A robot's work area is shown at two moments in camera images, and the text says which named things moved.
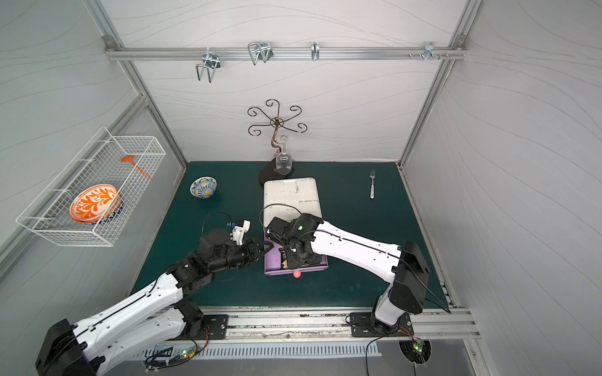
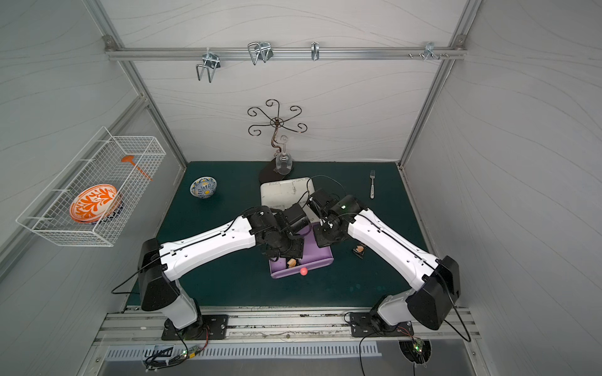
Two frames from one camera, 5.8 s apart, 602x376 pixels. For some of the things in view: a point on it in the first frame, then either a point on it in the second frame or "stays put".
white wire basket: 89,200 stays put
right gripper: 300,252 → 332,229
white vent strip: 264,350 stays put
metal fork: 372,176 stays put
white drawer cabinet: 289,198 stays put
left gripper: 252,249 → 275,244
